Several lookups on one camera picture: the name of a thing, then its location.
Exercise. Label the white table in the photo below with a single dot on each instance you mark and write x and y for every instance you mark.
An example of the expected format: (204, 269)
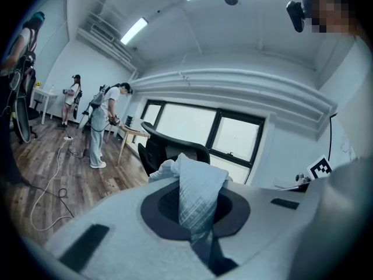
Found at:
(43, 93)

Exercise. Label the light wooden table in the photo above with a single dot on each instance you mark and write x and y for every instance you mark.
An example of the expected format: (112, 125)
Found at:
(134, 133)

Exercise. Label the light blue white clothing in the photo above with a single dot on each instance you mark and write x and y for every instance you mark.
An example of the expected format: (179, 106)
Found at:
(198, 191)

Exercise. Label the black mesh office chair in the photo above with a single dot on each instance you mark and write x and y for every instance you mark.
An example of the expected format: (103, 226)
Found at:
(157, 153)

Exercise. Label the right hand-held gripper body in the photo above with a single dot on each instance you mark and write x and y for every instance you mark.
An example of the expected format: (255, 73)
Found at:
(320, 168)

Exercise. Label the yellow sunflower decoration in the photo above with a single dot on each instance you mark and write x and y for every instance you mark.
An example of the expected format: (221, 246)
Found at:
(38, 84)

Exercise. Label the black framed window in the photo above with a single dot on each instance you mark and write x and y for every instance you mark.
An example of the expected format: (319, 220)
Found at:
(189, 121)

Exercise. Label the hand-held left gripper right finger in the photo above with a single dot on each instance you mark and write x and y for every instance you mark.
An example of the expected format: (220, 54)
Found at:
(262, 223)

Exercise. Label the white wall pipes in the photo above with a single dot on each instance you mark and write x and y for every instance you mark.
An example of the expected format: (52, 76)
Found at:
(233, 89)

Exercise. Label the person's white shirt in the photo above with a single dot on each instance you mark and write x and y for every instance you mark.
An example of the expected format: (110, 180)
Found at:
(346, 98)

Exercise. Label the black swivel chair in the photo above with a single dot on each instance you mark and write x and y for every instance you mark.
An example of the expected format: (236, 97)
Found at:
(30, 109)

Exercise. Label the black head-mounted camera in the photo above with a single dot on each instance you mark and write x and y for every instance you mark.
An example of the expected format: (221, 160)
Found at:
(295, 14)

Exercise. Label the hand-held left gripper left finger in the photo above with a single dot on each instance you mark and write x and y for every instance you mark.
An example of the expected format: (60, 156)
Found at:
(122, 229)

